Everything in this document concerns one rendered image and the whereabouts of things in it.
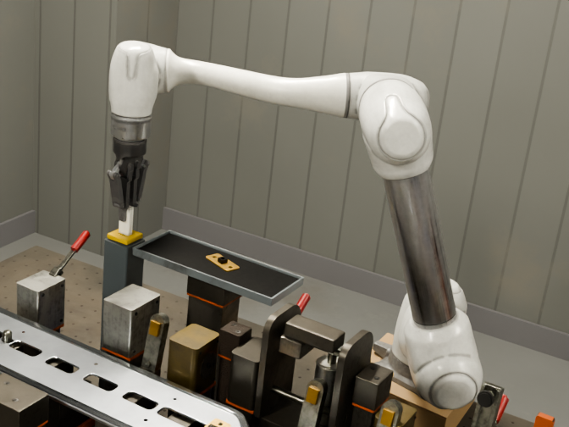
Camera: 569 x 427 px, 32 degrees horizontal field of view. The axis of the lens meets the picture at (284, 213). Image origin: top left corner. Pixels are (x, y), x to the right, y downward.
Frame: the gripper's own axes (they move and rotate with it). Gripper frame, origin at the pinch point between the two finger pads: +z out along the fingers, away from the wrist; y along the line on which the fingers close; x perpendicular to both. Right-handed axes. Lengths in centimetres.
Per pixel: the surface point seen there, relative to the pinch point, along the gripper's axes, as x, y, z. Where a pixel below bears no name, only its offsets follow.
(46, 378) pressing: 12.5, 39.3, 19.0
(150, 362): 25.2, 21.8, 18.3
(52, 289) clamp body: -6.7, 17.1, 14.0
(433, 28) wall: -20, -231, -13
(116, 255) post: 0.4, 3.5, 7.8
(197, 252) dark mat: 18.9, -2.5, 3.0
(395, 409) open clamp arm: 79, 18, 9
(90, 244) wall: -158, -176, 115
